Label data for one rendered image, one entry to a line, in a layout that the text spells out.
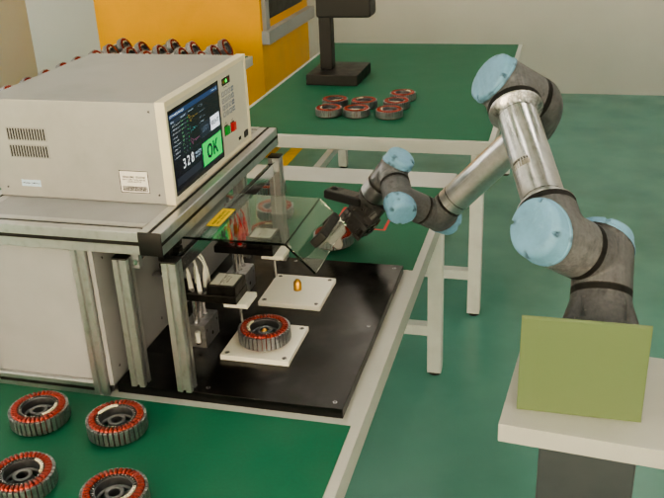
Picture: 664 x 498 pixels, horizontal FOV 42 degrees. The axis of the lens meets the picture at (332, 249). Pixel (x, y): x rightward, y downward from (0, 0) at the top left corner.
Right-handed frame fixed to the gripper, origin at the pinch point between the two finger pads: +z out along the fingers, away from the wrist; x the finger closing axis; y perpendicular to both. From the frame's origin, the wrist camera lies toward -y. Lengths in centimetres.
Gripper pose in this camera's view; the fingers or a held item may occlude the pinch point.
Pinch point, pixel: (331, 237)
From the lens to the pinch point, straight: 235.6
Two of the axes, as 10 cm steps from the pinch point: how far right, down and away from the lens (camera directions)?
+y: 6.8, 7.1, -1.9
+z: -4.6, 6.2, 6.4
